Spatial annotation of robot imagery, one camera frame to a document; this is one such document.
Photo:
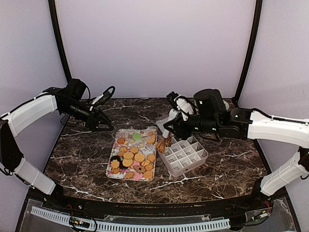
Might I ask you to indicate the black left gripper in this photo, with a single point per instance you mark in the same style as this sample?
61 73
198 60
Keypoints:
92 123

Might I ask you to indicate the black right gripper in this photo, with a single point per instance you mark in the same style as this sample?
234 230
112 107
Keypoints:
180 132

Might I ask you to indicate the metal tongs white handle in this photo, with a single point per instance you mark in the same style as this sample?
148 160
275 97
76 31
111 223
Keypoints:
165 125

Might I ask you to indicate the round sandwich biscuit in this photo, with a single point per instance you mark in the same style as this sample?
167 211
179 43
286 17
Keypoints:
160 146

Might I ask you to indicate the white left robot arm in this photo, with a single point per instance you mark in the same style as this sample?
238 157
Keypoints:
28 132

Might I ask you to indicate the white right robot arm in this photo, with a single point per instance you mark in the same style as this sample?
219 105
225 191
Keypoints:
207 113

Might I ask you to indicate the clear box lid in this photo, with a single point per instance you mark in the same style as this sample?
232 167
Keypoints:
160 124

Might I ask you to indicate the orange chip cookie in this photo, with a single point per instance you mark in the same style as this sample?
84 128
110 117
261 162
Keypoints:
121 141

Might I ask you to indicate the compartment cookie box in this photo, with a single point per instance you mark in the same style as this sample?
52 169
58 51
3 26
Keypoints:
184 156

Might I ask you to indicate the swirl butter cookie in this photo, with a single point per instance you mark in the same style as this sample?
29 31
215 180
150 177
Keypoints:
122 151

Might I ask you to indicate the green round cookie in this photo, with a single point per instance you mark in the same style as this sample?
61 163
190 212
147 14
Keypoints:
136 136

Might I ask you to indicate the black chocolate sandwich cookie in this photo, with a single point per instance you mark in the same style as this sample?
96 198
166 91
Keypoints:
115 158

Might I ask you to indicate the large embossed round biscuit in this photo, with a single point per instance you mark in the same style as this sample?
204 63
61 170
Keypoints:
139 157

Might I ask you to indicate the floral cookie tray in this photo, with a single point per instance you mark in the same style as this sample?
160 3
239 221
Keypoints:
146 145

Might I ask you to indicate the brown flower cookie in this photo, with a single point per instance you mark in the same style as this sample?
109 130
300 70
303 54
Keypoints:
139 169

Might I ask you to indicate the green ceramic bowl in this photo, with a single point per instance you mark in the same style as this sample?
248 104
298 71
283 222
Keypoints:
226 105

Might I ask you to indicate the pink round cookie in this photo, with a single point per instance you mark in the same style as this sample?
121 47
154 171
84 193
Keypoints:
138 176

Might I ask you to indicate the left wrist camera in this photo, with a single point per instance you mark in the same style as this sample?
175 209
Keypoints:
103 97

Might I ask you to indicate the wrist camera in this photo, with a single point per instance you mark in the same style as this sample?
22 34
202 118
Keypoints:
176 100
103 97

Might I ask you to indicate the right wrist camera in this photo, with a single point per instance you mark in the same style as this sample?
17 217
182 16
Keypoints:
176 100

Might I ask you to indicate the right black frame post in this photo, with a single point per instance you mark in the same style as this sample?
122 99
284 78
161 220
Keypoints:
250 50

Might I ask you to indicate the black frame post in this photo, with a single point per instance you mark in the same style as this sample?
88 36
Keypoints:
250 50
58 39

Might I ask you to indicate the white cable duct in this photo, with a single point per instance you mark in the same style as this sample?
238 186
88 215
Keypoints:
133 224

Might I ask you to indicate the left black frame post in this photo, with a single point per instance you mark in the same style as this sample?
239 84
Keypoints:
58 39

